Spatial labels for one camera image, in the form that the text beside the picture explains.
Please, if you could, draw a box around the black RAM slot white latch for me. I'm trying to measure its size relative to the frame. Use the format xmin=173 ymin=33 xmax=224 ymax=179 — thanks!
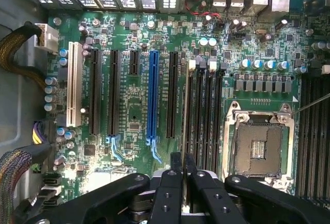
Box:
xmin=185 ymin=59 xmax=197 ymax=158
xmin=203 ymin=58 xmax=218 ymax=174

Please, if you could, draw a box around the long black expansion slot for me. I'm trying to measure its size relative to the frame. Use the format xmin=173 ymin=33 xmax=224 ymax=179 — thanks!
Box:
xmin=88 ymin=48 xmax=103 ymax=136
xmin=105 ymin=49 xmax=122 ymax=162
xmin=166 ymin=51 xmax=179 ymax=139

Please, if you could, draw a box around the blue expansion slot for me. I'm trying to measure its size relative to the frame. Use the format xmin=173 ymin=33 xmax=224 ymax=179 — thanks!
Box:
xmin=145 ymin=50 xmax=163 ymax=164

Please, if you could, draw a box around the short black expansion slot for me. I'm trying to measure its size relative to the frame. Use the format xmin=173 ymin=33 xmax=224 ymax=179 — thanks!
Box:
xmin=128 ymin=50 xmax=141 ymax=76

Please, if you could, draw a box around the white PCI expansion slot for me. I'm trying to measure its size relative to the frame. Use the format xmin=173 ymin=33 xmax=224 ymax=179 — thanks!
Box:
xmin=66 ymin=41 xmax=85 ymax=128

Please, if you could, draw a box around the metal CPU socket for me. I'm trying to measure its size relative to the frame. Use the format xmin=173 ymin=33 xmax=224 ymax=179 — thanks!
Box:
xmin=222 ymin=100 xmax=296 ymax=184

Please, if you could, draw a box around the green motherboard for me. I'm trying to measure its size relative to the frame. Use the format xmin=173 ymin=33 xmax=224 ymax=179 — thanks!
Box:
xmin=47 ymin=10 xmax=330 ymax=205

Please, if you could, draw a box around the thin metal locking lever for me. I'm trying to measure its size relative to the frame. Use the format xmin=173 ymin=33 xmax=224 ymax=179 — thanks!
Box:
xmin=290 ymin=95 xmax=330 ymax=116

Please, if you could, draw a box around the grey metal PC case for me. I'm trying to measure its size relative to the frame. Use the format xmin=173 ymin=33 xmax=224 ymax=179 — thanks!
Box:
xmin=0 ymin=0 xmax=330 ymax=224

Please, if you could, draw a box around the white power connector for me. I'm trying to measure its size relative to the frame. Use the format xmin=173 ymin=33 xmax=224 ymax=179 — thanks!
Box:
xmin=34 ymin=23 xmax=60 ymax=55

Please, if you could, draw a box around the purple yellow wire plug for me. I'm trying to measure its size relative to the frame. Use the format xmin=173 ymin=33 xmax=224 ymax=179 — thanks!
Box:
xmin=31 ymin=120 xmax=56 ymax=145

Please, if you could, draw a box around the multicolour braided cable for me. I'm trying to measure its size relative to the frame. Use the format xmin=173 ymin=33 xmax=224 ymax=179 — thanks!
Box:
xmin=0 ymin=148 xmax=34 ymax=224

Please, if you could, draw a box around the yellow black braided cable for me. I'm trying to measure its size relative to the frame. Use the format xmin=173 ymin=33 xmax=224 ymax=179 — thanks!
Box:
xmin=0 ymin=22 xmax=52 ymax=91

